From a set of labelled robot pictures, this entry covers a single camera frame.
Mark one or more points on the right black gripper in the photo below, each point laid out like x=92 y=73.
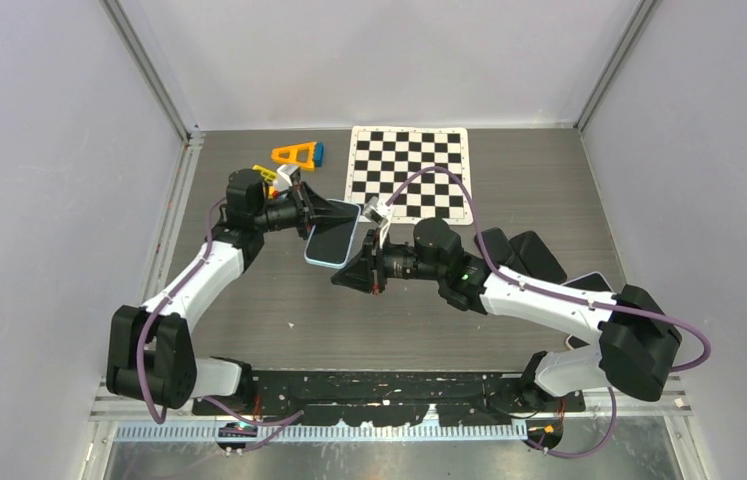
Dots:
x=367 y=271

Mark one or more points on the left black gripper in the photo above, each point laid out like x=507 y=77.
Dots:
x=313 y=210

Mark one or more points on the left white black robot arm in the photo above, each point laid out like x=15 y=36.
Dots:
x=151 y=355

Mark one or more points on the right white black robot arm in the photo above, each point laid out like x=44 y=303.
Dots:
x=628 y=346

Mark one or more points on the black phone case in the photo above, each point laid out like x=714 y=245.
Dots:
x=499 y=249
x=534 y=258

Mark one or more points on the black phone case far right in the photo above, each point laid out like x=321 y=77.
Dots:
x=534 y=258

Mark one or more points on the phone with pink edge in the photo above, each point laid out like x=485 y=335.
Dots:
x=572 y=343

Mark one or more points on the phone with white edge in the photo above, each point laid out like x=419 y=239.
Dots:
x=593 y=281

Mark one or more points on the orange triangle toy block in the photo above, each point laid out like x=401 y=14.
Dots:
x=308 y=156

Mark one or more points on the yellow red blue toy block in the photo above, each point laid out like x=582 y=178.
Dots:
x=269 y=177

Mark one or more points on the black white checkerboard mat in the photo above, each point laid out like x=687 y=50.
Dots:
x=426 y=170

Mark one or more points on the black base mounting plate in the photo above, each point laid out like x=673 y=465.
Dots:
x=385 y=398

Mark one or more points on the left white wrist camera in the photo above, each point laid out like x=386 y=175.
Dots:
x=288 y=177

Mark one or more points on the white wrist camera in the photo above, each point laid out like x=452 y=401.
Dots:
x=381 y=213
x=288 y=177

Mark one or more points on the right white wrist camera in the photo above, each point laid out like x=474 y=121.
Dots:
x=381 y=213

